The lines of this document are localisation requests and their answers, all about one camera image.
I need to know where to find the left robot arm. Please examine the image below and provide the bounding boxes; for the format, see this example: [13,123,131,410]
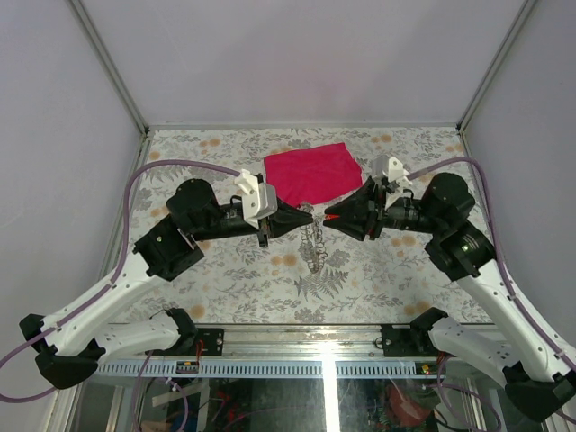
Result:
[20,174,312,390]

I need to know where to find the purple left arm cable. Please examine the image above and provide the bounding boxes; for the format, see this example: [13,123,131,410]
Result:
[0,159,242,404]

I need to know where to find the pink cloth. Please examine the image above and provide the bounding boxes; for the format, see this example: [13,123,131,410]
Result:
[264,142,363,207]

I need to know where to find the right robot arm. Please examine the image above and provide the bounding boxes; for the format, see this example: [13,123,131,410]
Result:
[323,173,575,422]

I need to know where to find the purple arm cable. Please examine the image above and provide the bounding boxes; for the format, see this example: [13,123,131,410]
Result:
[0,159,242,404]
[404,157,576,374]

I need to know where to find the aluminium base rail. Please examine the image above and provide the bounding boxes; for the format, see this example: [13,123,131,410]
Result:
[97,325,438,379]

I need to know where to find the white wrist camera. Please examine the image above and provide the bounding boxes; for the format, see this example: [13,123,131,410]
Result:
[372,155,412,194]
[233,169,278,229]

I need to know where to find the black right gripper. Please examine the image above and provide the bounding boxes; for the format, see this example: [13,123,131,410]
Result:
[323,175,444,241]

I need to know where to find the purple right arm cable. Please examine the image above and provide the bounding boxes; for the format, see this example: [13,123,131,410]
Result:
[404,157,576,374]

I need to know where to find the large metal keyring chain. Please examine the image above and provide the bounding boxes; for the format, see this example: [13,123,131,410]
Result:
[297,202,328,275]

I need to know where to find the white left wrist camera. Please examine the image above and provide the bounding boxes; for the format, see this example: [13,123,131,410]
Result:
[233,169,278,229]

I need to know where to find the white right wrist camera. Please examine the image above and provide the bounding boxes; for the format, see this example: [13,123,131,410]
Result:
[372,155,412,194]

